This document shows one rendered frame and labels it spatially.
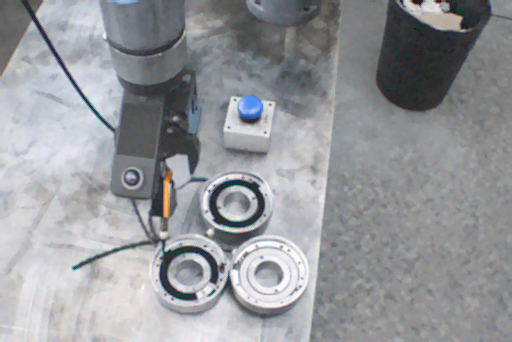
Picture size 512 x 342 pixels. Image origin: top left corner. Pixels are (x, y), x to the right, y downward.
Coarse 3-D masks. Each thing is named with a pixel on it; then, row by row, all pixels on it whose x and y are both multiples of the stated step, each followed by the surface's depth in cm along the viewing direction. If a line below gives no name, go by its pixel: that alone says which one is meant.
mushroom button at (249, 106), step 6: (246, 96) 87; (252, 96) 87; (240, 102) 87; (246, 102) 87; (252, 102) 87; (258, 102) 87; (240, 108) 86; (246, 108) 86; (252, 108) 86; (258, 108) 86; (240, 114) 86; (246, 114) 86; (252, 114) 86; (258, 114) 86
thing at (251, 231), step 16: (224, 176) 85; (240, 176) 85; (256, 176) 84; (208, 192) 83; (224, 192) 83; (240, 192) 84; (272, 192) 82; (208, 208) 82; (224, 208) 82; (272, 208) 81; (208, 224) 80; (256, 224) 80
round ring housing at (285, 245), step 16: (256, 240) 78; (272, 240) 79; (288, 240) 78; (240, 256) 78; (272, 256) 78; (304, 256) 77; (256, 272) 79; (288, 272) 77; (304, 272) 77; (240, 288) 75; (256, 288) 75; (272, 288) 75; (304, 288) 74; (256, 304) 73; (272, 304) 74; (288, 304) 73
